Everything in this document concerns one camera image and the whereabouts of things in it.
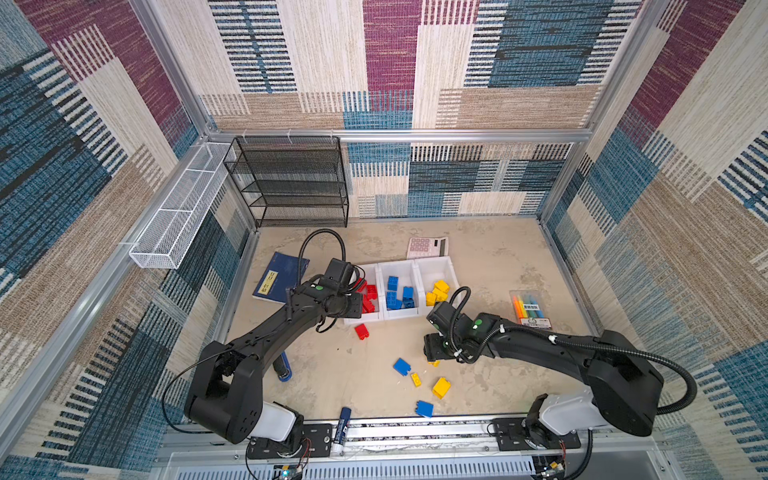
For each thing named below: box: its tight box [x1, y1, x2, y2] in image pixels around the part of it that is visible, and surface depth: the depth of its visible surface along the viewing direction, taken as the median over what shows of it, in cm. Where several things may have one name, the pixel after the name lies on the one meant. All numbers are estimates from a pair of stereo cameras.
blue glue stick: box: [334, 406, 352, 455], surface depth 75 cm
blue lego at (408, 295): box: [402, 286, 415, 304], surface depth 98 cm
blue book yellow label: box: [252, 251, 311, 304], surface depth 107 cm
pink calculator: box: [407, 236, 449, 259], surface depth 111 cm
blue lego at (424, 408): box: [415, 400, 434, 418], surface depth 80 cm
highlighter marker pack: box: [509, 290, 552, 328], surface depth 96 cm
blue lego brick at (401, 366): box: [393, 357, 411, 376], surface depth 86 cm
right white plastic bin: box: [414, 256, 461, 316], surface depth 101 cm
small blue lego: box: [387, 276, 399, 291], surface depth 101 cm
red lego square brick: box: [354, 323, 370, 340], surface depth 93 cm
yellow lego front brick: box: [432, 377, 452, 400], surface depth 81 cm
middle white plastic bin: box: [376, 260, 423, 319], surface depth 98 cm
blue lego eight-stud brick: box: [386, 292, 403, 310], surface depth 96 cm
